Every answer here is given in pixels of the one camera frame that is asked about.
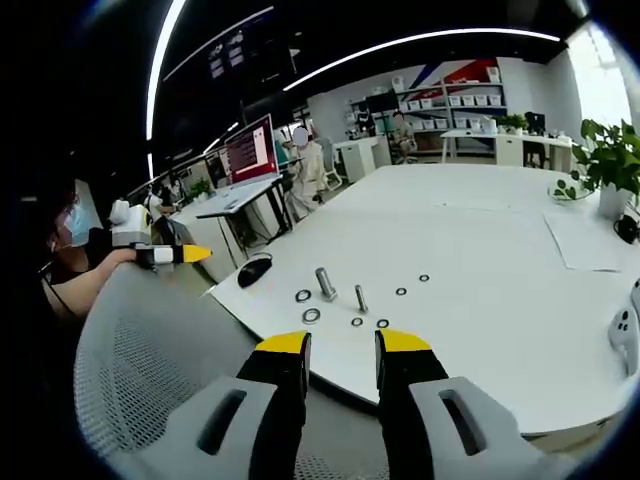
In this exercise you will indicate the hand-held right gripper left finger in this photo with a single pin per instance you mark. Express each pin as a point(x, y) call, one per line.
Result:
point(235, 425)

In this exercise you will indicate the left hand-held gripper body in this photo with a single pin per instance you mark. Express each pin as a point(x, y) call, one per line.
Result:
point(131, 225)

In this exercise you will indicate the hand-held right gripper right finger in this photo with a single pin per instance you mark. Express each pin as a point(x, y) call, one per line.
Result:
point(415, 400)

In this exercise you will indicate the small threaded stud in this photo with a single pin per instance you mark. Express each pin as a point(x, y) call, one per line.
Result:
point(360, 299)

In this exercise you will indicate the large metal washer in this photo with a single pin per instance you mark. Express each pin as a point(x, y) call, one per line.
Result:
point(304, 316)
point(297, 296)

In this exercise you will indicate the large threaded stud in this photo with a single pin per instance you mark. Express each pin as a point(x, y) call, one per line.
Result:
point(324, 282)

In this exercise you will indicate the person's masked head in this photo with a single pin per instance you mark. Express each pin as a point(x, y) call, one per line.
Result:
point(67, 225)

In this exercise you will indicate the black computer mouse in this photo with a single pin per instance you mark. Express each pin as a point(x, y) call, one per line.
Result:
point(254, 271)

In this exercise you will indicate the standing desk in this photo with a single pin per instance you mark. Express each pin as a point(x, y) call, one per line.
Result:
point(240, 197)

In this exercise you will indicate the white mesh office chair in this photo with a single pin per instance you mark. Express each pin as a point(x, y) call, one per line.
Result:
point(145, 360)

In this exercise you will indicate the computer monitor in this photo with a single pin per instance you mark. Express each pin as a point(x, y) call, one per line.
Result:
point(252, 150)

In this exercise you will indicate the ceiling light strip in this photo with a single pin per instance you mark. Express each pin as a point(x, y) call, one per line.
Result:
point(162, 60)
point(425, 40)

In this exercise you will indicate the hanging ceiling screen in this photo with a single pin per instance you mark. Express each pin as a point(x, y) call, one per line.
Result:
point(227, 52)

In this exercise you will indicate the white handheld controller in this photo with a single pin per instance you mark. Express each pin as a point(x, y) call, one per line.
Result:
point(622, 330)

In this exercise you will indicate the white paper sheet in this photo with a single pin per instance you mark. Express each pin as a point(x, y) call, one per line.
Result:
point(585, 240)

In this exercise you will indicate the small plant in glass bowl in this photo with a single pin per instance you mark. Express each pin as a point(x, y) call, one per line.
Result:
point(567, 190)

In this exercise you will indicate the white office desk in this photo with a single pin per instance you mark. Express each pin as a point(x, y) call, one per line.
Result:
point(505, 145)

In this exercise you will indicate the shelf with white bins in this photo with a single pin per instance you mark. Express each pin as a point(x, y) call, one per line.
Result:
point(450, 107)

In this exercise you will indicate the potted green plant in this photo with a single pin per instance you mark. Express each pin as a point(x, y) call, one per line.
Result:
point(612, 160)

